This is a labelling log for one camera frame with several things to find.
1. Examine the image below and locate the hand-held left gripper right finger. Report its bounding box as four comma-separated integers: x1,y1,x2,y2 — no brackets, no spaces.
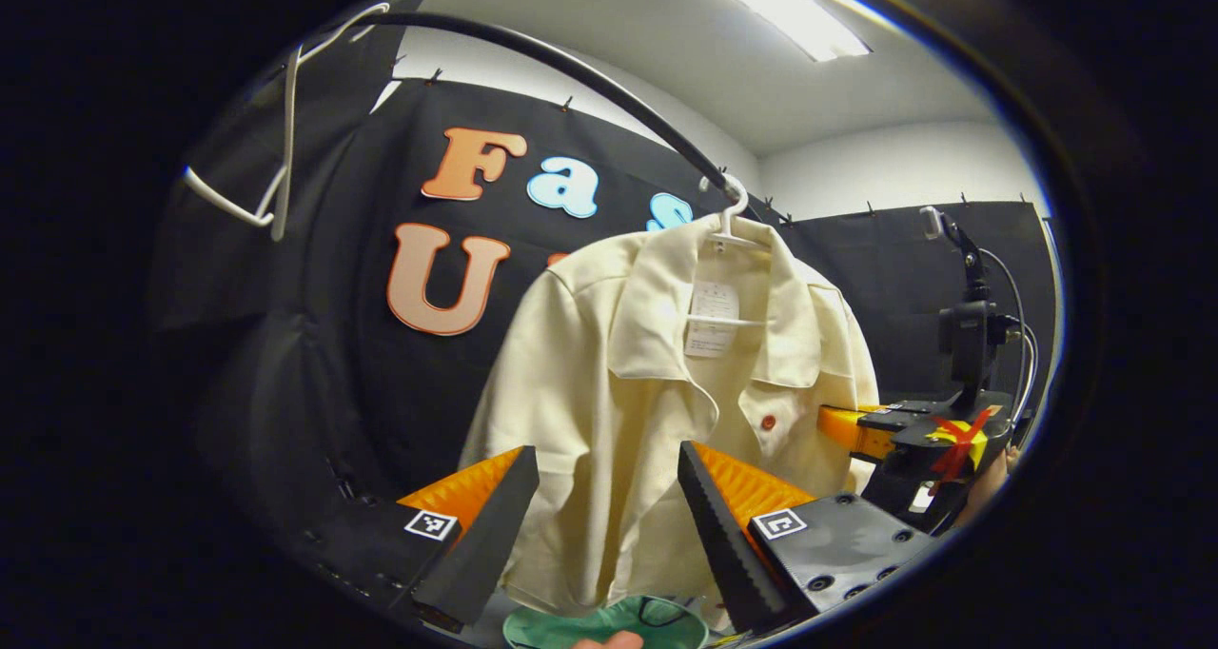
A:
676,442,938,636

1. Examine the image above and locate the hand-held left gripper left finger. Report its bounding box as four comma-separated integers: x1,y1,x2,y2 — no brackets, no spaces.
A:
285,444,540,631

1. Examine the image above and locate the green laundry hamper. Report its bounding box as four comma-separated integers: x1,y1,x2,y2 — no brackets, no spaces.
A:
502,595,710,649

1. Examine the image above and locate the cream button-up shirt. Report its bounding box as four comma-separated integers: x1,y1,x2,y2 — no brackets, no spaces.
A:
459,213,881,631

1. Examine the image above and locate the white hanger with crossbar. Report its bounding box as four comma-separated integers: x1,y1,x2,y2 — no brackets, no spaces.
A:
697,173,774,328

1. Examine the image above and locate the white plastic hanger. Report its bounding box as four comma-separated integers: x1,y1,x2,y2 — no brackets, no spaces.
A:
183,2,391,243

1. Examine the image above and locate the black backdrop cloth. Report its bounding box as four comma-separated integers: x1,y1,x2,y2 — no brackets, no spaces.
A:
152,0,1057,574

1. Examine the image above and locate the ceiling light panel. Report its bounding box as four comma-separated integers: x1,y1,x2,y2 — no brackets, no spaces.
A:
671,0,872,63

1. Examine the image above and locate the thin grey cable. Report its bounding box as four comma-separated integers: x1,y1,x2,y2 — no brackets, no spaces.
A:
980,247,1040,422

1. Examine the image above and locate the black clothes rail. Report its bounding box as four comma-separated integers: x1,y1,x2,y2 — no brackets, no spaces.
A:
338,11,791,226

